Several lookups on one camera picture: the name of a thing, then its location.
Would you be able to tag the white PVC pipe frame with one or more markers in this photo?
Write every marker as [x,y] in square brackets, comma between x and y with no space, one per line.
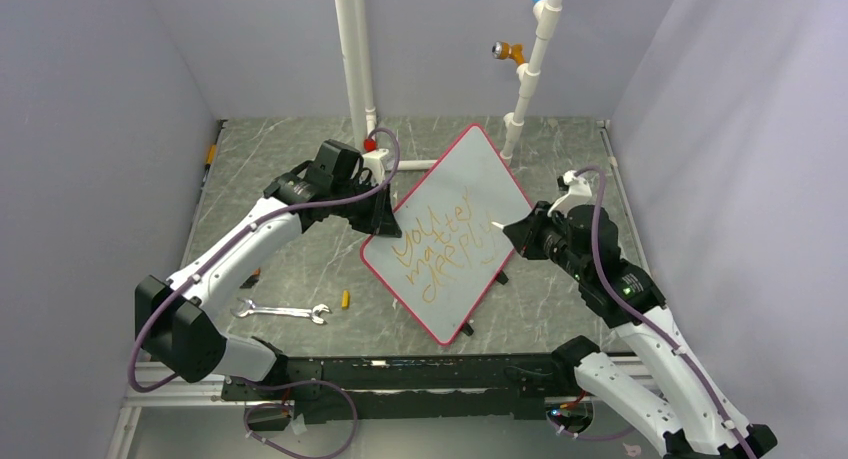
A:
[429,57]

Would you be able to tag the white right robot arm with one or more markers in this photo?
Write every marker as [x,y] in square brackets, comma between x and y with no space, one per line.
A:
[688,417]

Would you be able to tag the pink framed whiteboard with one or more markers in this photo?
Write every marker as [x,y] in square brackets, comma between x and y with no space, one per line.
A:
[450,252]

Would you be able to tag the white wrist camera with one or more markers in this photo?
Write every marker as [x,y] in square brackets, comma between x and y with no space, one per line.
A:
[574,191]
[377,160]

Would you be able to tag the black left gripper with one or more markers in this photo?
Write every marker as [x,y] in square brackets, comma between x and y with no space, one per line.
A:
[379,220]

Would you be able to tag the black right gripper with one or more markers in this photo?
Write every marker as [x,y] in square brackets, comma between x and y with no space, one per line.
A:
[525,233]

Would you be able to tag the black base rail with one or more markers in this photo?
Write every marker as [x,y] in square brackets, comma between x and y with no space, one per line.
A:
[519,386]

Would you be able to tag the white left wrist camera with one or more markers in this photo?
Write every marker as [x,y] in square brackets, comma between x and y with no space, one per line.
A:
[377,160]

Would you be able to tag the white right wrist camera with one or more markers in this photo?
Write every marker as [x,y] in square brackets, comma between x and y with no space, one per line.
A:
[574,191]

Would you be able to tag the orange black hex key set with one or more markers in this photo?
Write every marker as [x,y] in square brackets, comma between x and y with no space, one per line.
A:
[252,280]

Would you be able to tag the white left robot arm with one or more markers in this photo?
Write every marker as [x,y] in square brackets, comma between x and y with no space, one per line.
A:
[174,318]

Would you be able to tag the silver open-end wrench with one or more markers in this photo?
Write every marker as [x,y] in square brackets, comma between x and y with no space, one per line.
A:
[249,307]

